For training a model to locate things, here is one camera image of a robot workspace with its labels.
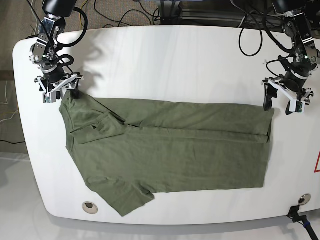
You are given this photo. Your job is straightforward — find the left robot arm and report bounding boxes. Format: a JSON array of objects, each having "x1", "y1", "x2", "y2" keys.
[{"x1": 262, "y1": 0, "x2": 320, "y2": 115}]

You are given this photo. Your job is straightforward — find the white camera bracket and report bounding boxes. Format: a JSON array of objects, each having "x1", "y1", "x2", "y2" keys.
[
  {"x1": 261, "y1": 77, "x2": 314, "y2": 113},
  {"x1": 34, "y1": 72, "x2": 84, "y2": 104}
]

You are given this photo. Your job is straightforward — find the red triangle sticker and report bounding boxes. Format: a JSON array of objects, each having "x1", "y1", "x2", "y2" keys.
[{"x1": 314, "y1": 153, "x2": 320, "y2": 173}]

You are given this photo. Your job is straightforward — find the white camera bracket left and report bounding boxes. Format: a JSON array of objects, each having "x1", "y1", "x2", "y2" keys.
[{"x1": 34, "y1": 72, "x2": 84, "y2": 104}]

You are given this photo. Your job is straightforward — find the table grommet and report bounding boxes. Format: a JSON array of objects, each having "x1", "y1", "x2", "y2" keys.
[
  {"x1": 82, "y1": 201, "x2": 99, "y2": 215},
  {"x1": 298, "y1": 193, "x2": 312, "y2": 206}
]

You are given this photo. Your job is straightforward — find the black clamp with cable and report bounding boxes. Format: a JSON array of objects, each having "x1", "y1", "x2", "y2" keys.
[{"x1": 286, "y1": 205, "x2": 319, "y2": 240}]

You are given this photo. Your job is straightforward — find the left table grommet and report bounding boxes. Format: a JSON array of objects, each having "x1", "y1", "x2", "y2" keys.
[{"x1": 82, "y1": 201, "x2": 99, "y2": 215}]

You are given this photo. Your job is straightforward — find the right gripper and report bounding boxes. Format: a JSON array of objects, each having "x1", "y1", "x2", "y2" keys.
[{"x1": 41, "y1": 66, "x2": 80, "y2": 100}]

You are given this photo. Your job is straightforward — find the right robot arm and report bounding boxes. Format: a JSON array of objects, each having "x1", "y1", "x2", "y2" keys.
[{"x1": 28, "y1": 0, "x2": 88, "y2": 103}]

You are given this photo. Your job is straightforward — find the aluminium frame post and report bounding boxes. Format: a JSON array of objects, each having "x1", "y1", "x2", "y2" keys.
[{"x1": 156, "y1": 0, "x2": 181, "y2": 26}]

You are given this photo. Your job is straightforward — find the yellow cable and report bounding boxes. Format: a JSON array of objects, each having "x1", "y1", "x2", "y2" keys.
[{"x1": 78, "y1": 0, "x2": 85, "y2": 30}]

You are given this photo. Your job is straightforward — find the right table grommet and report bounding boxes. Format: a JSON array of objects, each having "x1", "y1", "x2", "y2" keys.
[{"x1": 298, "y1": 193, "x2": 312, "y2": 206}]

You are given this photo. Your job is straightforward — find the green T-shirt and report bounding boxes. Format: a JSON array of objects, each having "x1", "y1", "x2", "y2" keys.
[{"x1": 59, "y1": 93, "x2": 275, "y2": 217}]

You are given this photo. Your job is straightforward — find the white camera bracket right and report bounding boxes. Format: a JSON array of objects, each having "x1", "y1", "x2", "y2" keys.
[{"x1": 261, "y1": 77, "x2": 314, "y2": 113}]

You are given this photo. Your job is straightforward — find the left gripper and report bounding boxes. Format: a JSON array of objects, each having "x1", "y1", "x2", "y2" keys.
[{"x1": 263, "y1": 70, "x2": 311, "y2": 116}]

